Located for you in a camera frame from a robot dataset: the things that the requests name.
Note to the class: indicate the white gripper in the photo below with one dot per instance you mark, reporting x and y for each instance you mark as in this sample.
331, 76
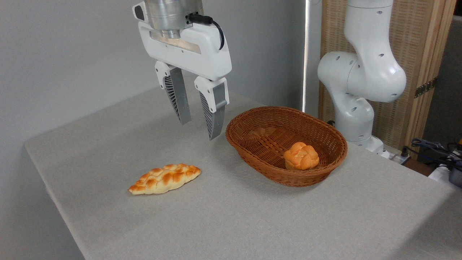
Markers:
205, 54

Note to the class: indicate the round knotted bread roll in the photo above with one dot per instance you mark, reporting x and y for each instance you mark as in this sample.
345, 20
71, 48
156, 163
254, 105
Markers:
301, 156

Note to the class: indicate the long braided bread loaf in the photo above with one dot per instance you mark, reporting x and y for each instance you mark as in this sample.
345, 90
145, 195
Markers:
164, 178

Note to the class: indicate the brown wicker oval basket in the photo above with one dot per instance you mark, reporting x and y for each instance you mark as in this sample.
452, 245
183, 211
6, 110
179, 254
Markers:
252, 144

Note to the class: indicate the grey tablecloth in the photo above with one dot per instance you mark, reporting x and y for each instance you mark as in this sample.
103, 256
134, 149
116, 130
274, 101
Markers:
216, 216

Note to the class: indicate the white vertical pole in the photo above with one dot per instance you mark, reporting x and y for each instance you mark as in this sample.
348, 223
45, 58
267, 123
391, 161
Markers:
306, 54

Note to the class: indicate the white power strip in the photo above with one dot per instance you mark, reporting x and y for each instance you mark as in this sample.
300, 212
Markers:
395, 156

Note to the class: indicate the dark metal screen hinge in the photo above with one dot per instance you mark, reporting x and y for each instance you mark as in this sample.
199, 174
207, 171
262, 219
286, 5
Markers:
426, 87

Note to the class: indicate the dark grey device box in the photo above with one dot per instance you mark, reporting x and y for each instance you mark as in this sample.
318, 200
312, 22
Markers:
456, 177

